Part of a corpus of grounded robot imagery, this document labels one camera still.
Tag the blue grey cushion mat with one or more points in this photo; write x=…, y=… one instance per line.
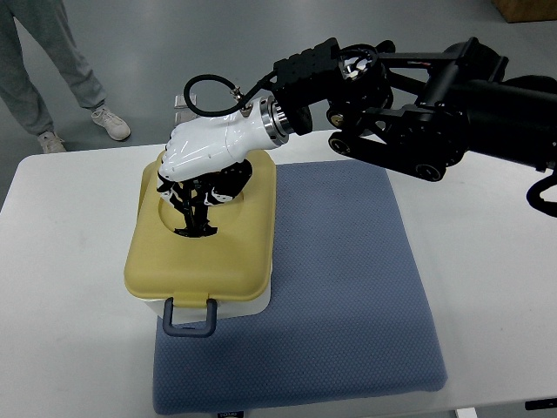
x=348, y=316

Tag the white sneaker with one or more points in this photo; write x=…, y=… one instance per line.
x=51, y=142
x=116, y=128

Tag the black table edge label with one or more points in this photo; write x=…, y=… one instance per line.
x=541, y=404

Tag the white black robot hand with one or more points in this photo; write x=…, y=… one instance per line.
x=204, y=163

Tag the upper floor outlet plate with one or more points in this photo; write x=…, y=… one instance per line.
x=181, y=103

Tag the floor outlet plate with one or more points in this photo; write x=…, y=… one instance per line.
x=184, y=116
x=181, y=103

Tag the yellow box lid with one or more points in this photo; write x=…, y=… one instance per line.
x=245, y=230

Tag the lower floor outlet plate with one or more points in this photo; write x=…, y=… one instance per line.
x=184, y=116

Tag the person grey trousers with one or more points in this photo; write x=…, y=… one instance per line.
x=48, y=24

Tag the white storage box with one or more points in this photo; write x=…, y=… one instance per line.
x=239, y=287

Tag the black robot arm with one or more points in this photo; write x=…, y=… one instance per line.
x=414, y=113

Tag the brown cardboard box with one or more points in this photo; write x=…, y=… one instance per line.
x=526, y=11

